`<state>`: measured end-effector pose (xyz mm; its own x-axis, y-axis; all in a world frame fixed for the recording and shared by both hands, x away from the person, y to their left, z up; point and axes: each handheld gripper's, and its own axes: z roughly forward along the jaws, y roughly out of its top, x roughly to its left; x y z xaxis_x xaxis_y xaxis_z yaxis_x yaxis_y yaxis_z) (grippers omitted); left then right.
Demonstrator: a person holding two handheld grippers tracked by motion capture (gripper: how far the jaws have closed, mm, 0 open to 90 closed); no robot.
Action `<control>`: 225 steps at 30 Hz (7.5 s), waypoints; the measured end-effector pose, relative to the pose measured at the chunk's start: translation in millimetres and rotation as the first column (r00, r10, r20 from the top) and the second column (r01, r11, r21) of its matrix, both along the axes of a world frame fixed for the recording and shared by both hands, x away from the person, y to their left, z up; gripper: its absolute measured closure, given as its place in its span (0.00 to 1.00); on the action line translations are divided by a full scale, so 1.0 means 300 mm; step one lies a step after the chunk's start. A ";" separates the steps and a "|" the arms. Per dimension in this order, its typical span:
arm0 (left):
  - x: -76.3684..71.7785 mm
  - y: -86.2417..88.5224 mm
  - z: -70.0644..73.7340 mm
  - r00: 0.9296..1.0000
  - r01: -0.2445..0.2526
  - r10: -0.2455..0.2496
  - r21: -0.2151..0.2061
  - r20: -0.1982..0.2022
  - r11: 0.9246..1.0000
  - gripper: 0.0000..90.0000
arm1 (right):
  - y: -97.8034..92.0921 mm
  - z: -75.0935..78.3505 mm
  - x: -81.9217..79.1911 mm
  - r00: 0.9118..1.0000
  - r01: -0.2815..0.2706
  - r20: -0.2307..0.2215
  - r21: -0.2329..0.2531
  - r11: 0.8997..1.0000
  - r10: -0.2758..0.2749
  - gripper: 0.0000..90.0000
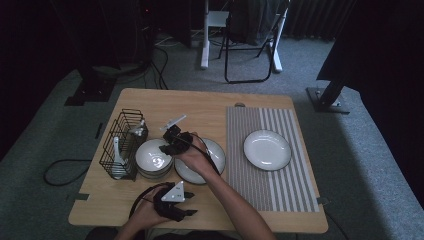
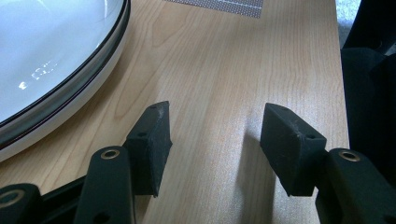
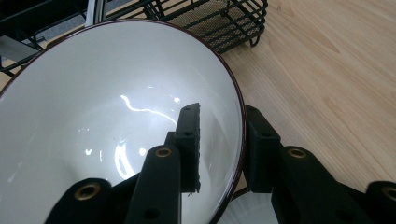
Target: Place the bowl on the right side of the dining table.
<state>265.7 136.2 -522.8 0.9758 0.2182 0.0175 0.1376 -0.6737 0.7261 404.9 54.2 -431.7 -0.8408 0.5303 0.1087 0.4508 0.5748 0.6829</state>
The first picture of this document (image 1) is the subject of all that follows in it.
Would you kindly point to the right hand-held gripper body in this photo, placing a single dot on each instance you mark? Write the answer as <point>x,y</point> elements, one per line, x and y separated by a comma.
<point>178,141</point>

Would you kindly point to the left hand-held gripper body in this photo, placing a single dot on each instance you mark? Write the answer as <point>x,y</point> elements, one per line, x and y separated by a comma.
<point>170,208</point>

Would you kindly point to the bundle of white chopsticks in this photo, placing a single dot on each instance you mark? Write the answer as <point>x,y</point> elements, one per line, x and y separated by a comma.
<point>138,129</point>

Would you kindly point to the white plate dark rim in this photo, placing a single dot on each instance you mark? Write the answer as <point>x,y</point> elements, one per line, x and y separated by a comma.
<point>218,156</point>
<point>266,150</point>

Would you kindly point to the person's left hand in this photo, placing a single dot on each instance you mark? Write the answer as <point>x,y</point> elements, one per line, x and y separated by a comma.
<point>145,213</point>

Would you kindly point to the person's right hand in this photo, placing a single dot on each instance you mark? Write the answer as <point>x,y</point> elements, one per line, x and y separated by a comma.
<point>198,158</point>

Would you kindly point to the grey striped placemat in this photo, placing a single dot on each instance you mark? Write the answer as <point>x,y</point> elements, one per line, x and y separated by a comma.
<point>246,186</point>

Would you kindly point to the round table grommet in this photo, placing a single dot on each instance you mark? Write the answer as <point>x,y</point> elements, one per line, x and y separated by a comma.
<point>239,104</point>

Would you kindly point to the small black floor strip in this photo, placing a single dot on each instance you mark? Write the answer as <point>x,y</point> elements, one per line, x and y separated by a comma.
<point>98,130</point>

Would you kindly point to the black folding chair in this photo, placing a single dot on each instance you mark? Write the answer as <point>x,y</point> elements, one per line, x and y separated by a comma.
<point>226,66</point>

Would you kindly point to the dark tape strip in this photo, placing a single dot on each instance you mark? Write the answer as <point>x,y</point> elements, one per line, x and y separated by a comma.
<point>80,197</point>
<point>322,200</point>

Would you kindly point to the black stand base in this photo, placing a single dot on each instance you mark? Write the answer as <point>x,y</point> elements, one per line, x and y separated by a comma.
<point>90,90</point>

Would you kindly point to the black equipment with red light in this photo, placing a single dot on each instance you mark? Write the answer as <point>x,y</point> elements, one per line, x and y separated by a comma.
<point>140,33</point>

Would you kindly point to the dark cloth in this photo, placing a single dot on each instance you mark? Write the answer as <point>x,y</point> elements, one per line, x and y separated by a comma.
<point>253,23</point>

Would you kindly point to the grey curtain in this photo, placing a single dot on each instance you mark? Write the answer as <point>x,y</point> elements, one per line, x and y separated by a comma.
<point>316,20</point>

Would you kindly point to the black curtain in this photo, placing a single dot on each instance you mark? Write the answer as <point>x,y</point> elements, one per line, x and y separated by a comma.
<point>383,66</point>

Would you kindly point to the white desk frame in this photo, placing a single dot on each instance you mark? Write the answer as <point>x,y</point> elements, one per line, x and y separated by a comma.
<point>205,50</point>

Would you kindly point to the black stand with base plate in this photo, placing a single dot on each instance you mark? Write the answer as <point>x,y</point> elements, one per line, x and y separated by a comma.
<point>328,96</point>

